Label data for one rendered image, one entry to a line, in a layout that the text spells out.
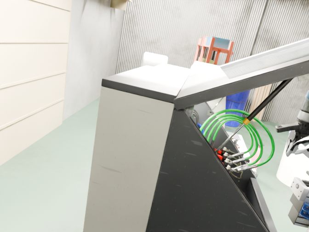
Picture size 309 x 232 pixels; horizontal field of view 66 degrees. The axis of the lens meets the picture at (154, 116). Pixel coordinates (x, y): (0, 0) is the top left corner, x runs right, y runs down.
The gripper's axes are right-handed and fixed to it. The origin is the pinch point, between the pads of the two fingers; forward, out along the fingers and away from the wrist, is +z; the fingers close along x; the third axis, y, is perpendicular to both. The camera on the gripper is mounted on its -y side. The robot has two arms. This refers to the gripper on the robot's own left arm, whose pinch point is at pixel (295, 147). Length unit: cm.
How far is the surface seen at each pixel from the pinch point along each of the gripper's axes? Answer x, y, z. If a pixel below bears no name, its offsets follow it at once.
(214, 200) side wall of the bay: -41.0, -12.3, 25.7
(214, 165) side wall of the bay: -38.7, -24.7, 18.1
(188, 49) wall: 549, -89, 224
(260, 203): -1.7, 23.6, 30.2
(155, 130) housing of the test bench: -42, -48, 28
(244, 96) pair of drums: 451, 83, 138
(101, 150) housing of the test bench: -49, -53, 50
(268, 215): -10.0, 24.9, 26.4
